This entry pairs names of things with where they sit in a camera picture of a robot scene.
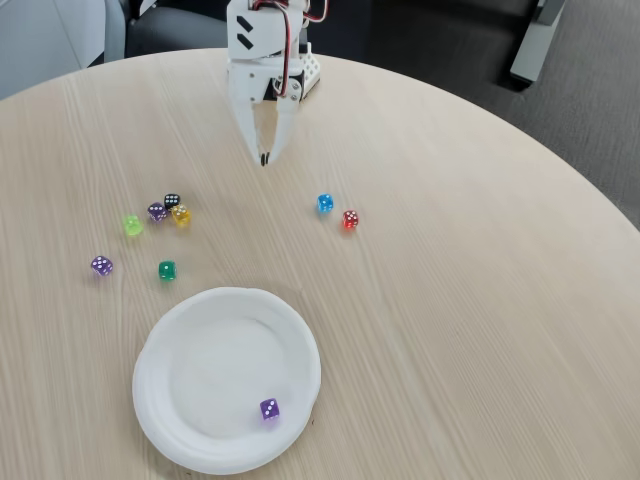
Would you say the white paper plate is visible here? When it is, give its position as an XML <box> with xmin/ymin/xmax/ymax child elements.
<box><xmin>131</xmin><ymin>286</ymin><xmax>322</xmax><ymax>476</ymax></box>

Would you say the dark grey chair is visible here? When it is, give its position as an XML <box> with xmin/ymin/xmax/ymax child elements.
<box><xmin>123</xmin><ymin>0</ymin><xmax>231</xmax><ymax>59</ymax></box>

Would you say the white cabinet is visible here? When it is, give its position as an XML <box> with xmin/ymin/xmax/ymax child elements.
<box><xmin>0</xmin><ymin>0</ymin><xmax>126</xmax><ymax>101</ymax></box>

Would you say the grey desk leg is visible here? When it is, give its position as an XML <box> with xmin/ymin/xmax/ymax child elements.
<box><xmin>509</xmin><ymin>0</ymin><xmax>567</xmax><ymax>87</ymax></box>

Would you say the red black servo cable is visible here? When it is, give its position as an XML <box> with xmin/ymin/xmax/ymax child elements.
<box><xmin>248</xmin><ymin>0</ymin><xmax>294</xmax><ymax>99</ymax></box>
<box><xmin>301</xmin><ymin>0</ymin><xmax>332</xmax><ymax>24</ymax></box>

